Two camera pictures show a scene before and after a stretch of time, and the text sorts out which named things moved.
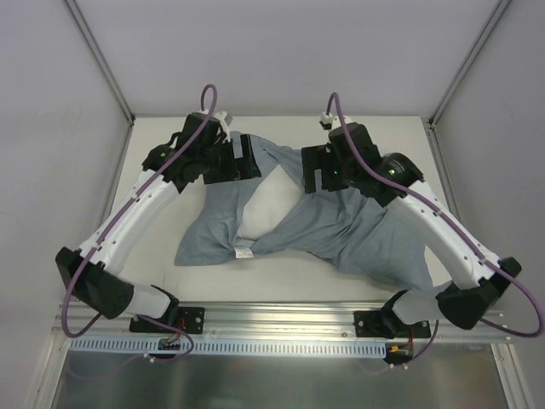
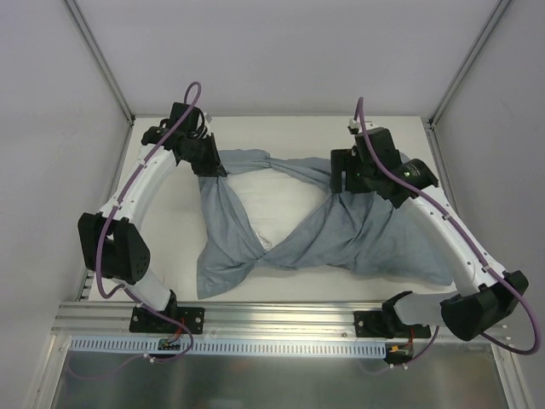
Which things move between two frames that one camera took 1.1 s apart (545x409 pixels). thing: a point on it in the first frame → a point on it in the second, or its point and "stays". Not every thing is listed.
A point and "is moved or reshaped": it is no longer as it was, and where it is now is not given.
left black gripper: x=248 y=156 → x=209 y=159
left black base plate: x=190 y=320 stays
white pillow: x=277 y=193 is moved or reshaped
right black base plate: x=388 y=325 stays
